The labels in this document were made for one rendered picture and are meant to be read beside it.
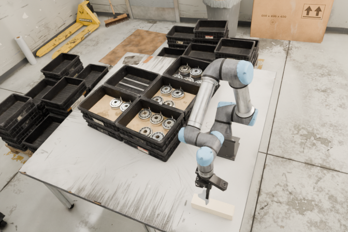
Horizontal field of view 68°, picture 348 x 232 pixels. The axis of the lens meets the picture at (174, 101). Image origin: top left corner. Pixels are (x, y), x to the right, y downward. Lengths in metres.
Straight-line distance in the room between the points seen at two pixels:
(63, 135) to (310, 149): 2.27
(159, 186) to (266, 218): 1.03
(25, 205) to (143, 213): 1.58
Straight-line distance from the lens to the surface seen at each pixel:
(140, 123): 1.93
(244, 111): 1.59
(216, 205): 1.60
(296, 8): 4.24
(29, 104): 3.11
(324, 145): 2.94
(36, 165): 2.22
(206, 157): 1.16
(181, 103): 2.01
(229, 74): 1.33
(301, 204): 2.54
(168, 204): 1.69
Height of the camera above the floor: 2.21
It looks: 43 degrees down
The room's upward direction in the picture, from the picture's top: 10 degrees counter-clockwise
